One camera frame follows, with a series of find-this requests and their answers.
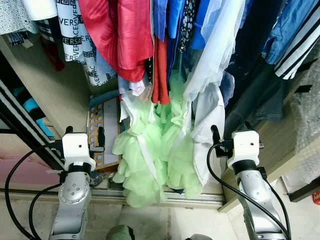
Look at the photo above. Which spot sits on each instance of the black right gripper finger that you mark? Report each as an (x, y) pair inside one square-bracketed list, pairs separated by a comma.
[(216, 135)]

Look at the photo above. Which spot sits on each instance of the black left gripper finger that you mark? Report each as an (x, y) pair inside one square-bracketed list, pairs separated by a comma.
[(101, 136), (69, 130)]

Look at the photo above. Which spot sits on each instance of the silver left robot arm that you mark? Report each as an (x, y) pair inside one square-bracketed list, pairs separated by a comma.
[(72, 200)]

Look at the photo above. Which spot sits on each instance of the orange perforated toy board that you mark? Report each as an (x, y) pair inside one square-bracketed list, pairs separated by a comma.
[(107, 120)]

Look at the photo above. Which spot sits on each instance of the turquoise black striped garment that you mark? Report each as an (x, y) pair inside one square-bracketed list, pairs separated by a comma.
[(32, 106)]

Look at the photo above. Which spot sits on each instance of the light green frilly dress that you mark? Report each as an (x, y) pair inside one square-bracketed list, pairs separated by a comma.
[(145, 150)]

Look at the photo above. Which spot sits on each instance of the light wooden wardrobe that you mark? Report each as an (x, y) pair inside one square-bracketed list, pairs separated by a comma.
[(55, 85)]

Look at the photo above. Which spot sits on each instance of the clear bubble wrap sheet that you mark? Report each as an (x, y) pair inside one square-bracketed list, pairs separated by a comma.
[(307, 125)]

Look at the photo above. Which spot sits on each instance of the white sheer garment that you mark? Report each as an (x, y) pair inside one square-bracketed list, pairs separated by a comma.
[(212, 55)]

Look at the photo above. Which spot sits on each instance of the orange red garment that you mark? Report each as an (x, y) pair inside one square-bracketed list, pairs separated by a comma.
[(161, 75)]

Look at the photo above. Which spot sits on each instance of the red orange printed box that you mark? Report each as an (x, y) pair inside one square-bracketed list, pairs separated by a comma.
[(316, 198)]

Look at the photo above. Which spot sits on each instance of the grey robot left leg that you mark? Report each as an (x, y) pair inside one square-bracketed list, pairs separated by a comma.
[(120, 234)]

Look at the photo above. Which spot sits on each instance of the dark navy garment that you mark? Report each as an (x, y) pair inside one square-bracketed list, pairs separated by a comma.
[(250, 45)]

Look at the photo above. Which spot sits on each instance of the black white lettered garment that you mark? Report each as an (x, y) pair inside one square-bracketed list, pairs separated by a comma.
[(70, 30)]

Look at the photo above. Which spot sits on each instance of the red satin garment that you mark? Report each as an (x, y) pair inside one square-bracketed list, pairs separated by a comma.
[(115, 35)]

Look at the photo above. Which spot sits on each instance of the black white striped garment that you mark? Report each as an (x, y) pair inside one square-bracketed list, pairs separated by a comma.
[(300, 50)]

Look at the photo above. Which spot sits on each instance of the dark floral print garment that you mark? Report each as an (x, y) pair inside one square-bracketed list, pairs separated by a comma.
[(187, 20)]

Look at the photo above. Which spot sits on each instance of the plain white garment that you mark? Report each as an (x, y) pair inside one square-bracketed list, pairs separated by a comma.
[(40, 9)]

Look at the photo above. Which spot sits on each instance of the white dotted garment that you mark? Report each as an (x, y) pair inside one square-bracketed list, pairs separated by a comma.
[(12, 17)]

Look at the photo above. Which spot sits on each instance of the blue denim garment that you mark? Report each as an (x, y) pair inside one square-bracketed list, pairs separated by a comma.
[(287, 30)]

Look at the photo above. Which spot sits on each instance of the royal blue shirt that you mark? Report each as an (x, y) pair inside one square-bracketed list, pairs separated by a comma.
[(167, 15)]

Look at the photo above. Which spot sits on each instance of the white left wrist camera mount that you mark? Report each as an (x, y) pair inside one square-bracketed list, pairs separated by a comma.
[(76, 145)]

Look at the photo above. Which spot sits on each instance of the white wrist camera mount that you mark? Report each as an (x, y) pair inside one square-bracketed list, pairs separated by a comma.
[(76, 145), (245, 145)]

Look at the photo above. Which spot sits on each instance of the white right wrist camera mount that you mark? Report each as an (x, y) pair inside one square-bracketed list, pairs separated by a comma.
[(245, 145)]

